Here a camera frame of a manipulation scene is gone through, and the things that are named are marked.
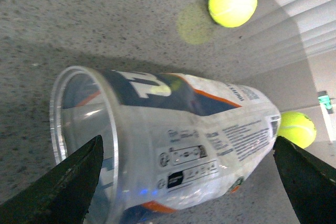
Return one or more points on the Wilson logo tennis ball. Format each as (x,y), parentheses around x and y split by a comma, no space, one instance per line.
(297,128)

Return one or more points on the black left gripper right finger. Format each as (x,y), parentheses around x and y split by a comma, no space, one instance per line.
(308,181)

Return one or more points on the green exit sign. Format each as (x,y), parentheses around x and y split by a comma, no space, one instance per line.
(325,101)

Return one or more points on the plain yellow tennis ball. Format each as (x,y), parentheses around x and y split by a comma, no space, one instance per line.
(231,13)

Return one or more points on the white pleated curtain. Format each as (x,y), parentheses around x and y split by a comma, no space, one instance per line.
(282,32)

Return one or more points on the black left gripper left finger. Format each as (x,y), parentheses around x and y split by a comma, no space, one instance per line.
(64,194)

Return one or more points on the Wilson tennis ball can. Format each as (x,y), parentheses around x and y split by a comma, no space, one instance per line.
(170,140)

